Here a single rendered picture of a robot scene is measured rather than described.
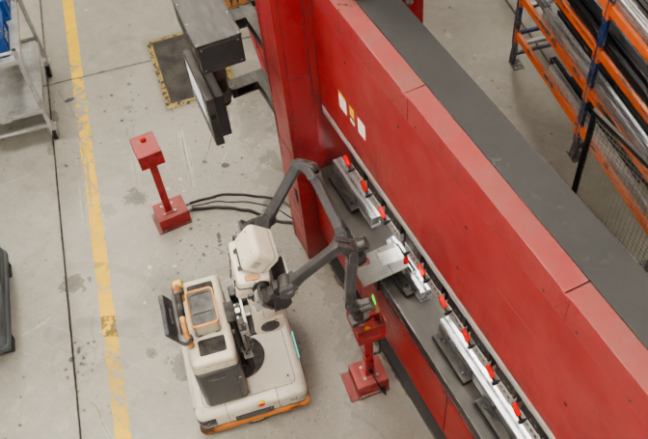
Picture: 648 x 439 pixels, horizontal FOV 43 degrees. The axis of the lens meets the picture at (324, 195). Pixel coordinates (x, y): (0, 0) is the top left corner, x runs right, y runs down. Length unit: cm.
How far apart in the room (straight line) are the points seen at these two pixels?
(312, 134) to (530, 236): 210
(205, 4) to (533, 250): 234
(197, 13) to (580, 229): 236
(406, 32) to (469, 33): 358
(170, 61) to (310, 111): 278
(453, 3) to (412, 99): 421
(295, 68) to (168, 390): 219
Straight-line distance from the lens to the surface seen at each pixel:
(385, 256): 436
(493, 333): 356
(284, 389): 482
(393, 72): 338
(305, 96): 446
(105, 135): 669
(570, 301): 276
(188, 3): 446
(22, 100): 674
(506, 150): 311
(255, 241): 400
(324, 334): 527
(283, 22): 408
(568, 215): 295
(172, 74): 700
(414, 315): 431
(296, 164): 408
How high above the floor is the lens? 461
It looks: 51 degrees down
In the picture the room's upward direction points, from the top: 7 degrees counter-clockwise
